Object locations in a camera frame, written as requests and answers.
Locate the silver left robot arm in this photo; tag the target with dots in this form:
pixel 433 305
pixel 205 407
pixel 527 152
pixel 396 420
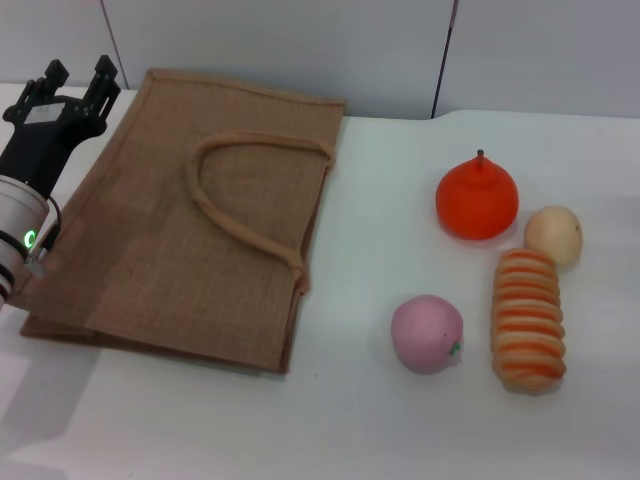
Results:
pixel 17 225

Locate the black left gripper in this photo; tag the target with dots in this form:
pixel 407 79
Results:
pixel 40 135

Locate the brown jute handbag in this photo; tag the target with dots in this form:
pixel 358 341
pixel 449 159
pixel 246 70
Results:
pixel 200 215

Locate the striped toy bread loaf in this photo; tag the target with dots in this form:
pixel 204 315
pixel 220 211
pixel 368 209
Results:
pixel 527 320

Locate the orange toy fruit with stem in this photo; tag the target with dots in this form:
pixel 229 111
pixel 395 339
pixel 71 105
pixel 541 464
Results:
pixel 475 200

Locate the pink toy peach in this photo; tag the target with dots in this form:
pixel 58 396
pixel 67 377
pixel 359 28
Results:
pixel 425 332

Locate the pale yellow toy fruit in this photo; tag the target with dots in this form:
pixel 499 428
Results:
pixel 555 232

